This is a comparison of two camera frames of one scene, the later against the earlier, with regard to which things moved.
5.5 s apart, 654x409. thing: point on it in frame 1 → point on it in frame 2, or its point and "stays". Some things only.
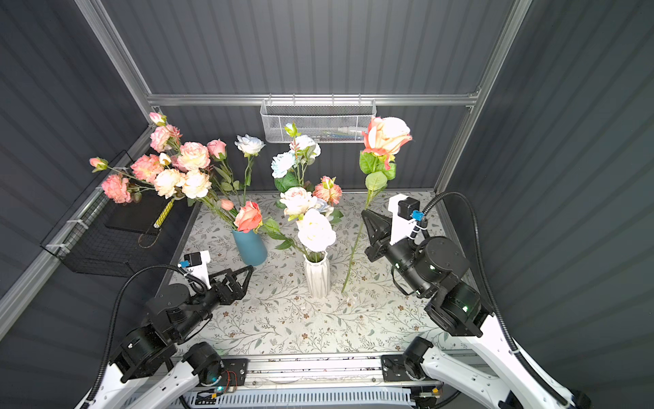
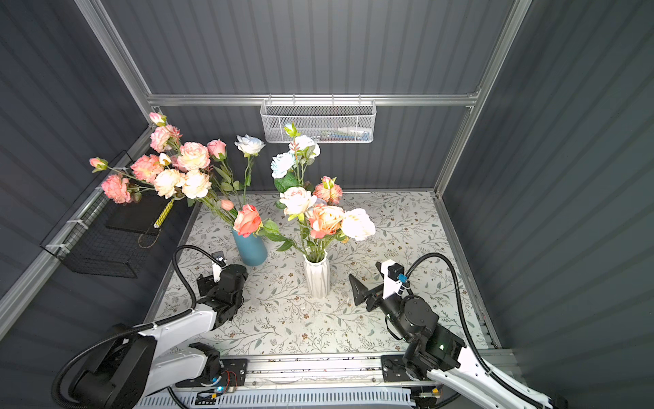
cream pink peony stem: x=296 y=201 stays
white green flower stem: x=288 y=168 stays
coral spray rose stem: x=328 y=190 stays
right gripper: x=380 y=239 → x=365 y=295
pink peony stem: x=193 y=156 stays
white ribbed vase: x=318 y=278 stays
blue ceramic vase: x=251 y=247 stays
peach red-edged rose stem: x=384 y=136 → x=324 y=221
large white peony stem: x=317 y=234 → x=357 y=224
